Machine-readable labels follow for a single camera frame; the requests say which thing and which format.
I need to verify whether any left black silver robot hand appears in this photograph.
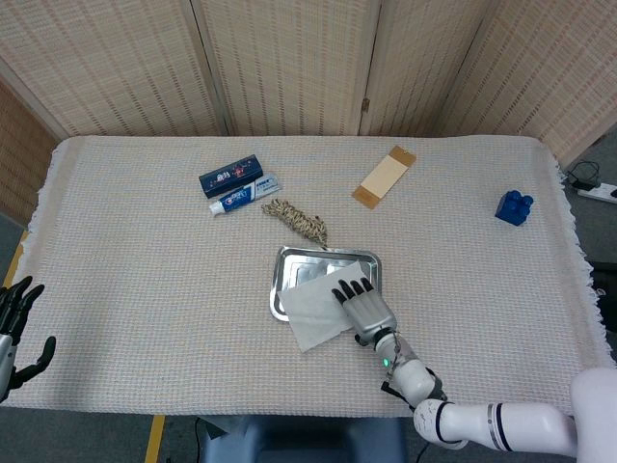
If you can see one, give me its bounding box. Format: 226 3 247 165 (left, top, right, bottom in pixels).
0 275 58 404

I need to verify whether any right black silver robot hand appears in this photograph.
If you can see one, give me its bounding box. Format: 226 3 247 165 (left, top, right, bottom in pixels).
330 277 397 347

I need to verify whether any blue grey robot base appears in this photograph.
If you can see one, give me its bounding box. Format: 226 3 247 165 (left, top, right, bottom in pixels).
200 415 407 463

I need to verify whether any metal tray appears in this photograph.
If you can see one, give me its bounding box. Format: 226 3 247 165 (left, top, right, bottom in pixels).
269 244 383 322

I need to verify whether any white woven tablecloth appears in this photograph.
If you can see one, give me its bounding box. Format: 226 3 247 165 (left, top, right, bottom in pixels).
0 135 617 419

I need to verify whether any tan cardboard strip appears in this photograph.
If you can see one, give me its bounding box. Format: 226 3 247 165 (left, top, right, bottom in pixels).
351 145 416 211

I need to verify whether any blue white toothpaste tube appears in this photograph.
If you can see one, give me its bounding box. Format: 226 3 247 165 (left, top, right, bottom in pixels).
207 173 282 217

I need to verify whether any blue toy building block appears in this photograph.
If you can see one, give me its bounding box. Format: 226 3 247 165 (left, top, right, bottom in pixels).
494 189 535 227

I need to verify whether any dark blue toothpaste box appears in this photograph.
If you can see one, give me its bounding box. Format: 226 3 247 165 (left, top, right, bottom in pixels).
198 153 265 200

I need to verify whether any black bag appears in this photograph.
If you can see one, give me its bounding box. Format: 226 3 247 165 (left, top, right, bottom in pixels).
587 259 617 334

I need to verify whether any white power strip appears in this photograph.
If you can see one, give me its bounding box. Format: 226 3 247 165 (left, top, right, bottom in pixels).
576 181 617 203

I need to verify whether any beige woven folding screen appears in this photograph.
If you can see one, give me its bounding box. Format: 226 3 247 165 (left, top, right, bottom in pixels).
0 0 617 228

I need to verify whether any beige braided rope bundle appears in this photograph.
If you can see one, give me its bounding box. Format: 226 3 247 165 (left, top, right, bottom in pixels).
260 198 330 252

